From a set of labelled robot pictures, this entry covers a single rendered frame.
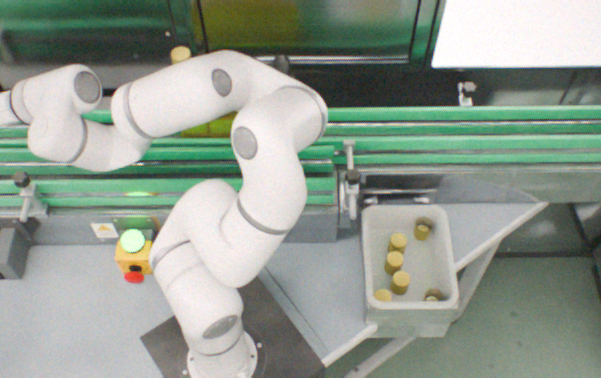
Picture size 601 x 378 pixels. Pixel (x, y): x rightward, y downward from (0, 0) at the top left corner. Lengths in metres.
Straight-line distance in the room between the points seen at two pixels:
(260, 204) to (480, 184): 0.71
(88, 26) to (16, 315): 0.59
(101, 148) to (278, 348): 0.49
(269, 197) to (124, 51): 0.70
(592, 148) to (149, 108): 0.90
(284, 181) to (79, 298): 0.74
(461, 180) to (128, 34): 0.74
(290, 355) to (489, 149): 0.56
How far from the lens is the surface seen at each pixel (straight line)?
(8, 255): 1.42
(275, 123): 0.78
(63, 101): 1.03
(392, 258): 1.33
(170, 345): 1.27
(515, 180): 1.44
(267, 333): 1.26
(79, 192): 1.33
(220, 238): 0.89
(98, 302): 1.41
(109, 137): 1.06
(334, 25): 1.29
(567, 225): 2.12
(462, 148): 1.34
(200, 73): 0.85
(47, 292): 1.45
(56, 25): 1.42
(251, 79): 0.91
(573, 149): 1.42
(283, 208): 0.82
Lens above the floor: 1.99
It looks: 57 degrees down
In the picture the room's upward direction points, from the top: straight up
